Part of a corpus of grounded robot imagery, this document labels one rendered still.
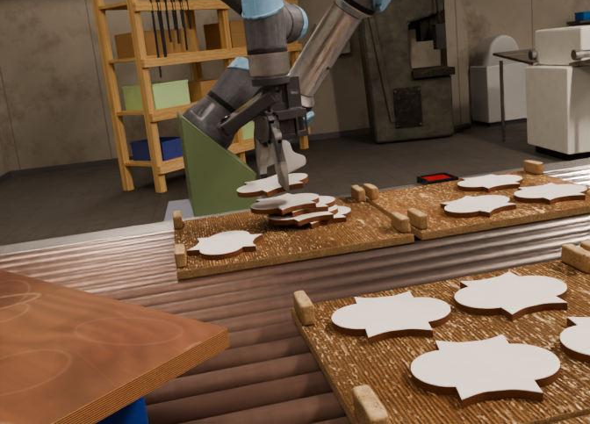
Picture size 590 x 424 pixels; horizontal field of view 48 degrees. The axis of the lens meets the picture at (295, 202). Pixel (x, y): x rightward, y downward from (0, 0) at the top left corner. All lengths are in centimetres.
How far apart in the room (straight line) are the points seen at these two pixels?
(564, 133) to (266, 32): 544
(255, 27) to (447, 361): 73
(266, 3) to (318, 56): 49
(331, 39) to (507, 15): 846
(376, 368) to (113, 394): 30
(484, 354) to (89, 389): 39
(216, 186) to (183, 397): 102
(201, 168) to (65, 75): 765
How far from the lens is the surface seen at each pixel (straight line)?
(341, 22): 167
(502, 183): 147
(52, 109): 939
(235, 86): 177
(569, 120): 647
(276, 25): 123
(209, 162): 173
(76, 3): 931
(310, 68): 170
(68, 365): 58
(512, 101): 927
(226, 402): 74
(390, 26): 827
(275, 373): 78
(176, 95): 700
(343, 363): 74
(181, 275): 111
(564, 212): 131
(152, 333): 61
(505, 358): 72
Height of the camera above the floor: 127
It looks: 13 degrees down
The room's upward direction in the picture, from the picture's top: 6 degrees counter-clockwise
